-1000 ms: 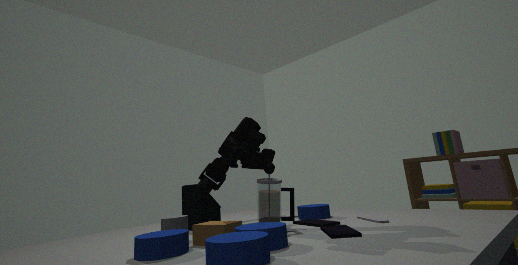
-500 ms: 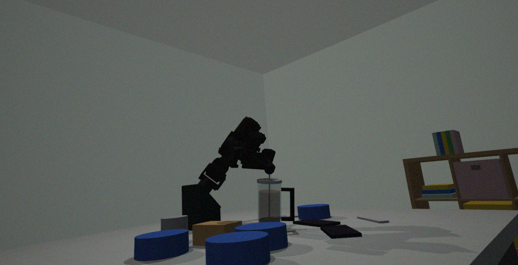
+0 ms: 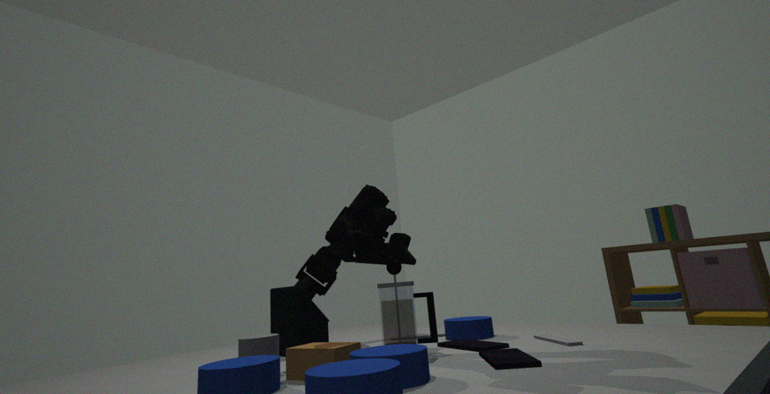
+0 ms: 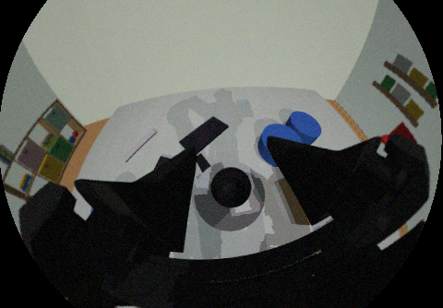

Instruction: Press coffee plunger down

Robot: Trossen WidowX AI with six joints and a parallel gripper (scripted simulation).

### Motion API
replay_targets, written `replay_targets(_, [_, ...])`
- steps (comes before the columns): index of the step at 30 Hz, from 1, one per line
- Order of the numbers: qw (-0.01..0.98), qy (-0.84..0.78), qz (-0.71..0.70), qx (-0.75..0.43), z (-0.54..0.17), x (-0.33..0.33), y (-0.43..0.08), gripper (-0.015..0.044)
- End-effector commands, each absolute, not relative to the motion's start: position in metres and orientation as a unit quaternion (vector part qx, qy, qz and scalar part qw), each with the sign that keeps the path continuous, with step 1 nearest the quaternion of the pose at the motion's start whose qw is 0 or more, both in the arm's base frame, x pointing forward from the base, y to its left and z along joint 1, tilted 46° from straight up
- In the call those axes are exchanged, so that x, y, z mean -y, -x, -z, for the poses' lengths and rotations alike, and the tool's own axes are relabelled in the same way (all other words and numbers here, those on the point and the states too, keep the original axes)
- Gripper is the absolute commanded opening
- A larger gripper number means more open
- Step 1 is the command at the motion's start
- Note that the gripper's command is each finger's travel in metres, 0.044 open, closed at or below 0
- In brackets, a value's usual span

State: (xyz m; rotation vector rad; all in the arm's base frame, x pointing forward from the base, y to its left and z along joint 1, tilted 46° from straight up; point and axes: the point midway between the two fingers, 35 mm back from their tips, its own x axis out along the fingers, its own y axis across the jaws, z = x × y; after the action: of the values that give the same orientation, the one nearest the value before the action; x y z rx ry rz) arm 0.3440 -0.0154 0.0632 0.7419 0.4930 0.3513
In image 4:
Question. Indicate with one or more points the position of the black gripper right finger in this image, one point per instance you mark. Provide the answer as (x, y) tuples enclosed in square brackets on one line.
[(317, 176)]

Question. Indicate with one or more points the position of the french press coffee maker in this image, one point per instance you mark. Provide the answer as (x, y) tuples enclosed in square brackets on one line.
[(229, 195)]

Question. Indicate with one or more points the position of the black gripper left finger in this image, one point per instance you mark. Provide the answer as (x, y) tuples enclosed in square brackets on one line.
[(159, 201)]

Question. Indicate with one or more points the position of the tan rectangular block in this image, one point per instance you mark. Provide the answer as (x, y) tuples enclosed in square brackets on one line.
[(297, 211)]

